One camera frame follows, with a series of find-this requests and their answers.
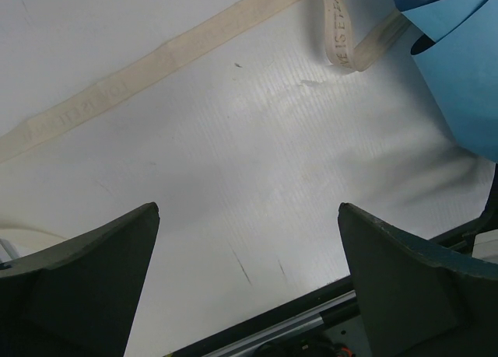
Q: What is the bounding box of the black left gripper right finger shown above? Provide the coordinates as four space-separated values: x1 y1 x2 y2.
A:
338 204 497 356

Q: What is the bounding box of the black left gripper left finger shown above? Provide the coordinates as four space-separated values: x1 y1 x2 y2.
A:
1 202 160 356

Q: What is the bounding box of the blue wrapping paper sheet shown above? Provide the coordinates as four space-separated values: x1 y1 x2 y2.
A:
394 0 497 162

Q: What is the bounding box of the cream printed ribbon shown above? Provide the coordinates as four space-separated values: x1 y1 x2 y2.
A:
1 0 410 162

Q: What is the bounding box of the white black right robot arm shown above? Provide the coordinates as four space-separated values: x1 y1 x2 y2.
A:
472 170 497 264

